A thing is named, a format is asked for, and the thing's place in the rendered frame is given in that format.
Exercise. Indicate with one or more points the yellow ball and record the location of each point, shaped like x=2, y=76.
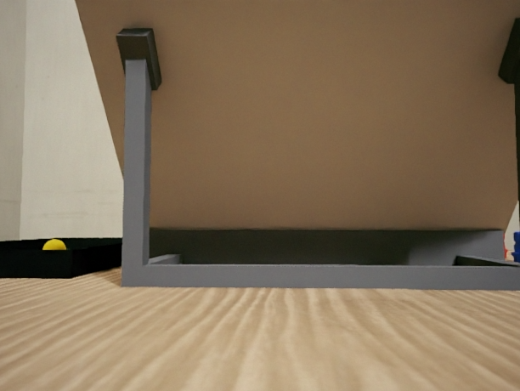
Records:
x=54, y=245

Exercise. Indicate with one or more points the blue plug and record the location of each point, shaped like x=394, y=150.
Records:
x=516, y=253

